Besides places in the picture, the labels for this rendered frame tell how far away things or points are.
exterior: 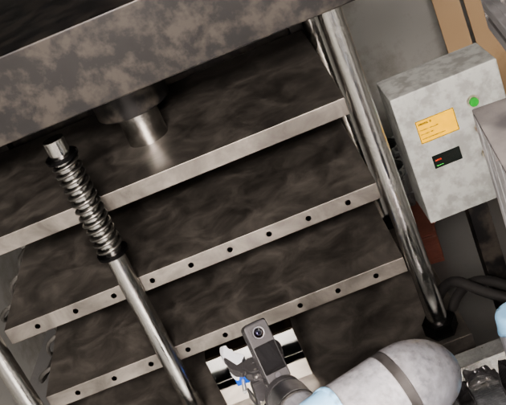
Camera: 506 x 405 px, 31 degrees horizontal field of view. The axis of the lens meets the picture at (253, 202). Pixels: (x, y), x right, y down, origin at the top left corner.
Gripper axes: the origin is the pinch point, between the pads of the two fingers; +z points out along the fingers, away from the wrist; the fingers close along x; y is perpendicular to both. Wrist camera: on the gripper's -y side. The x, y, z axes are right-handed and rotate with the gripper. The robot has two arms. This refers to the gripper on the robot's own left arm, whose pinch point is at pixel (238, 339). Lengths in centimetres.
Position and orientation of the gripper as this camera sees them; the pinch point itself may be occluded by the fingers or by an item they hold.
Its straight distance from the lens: 177.2
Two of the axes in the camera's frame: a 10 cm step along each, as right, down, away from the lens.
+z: -4.0, -2.8, 8.7
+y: 2.5, 8.8, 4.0
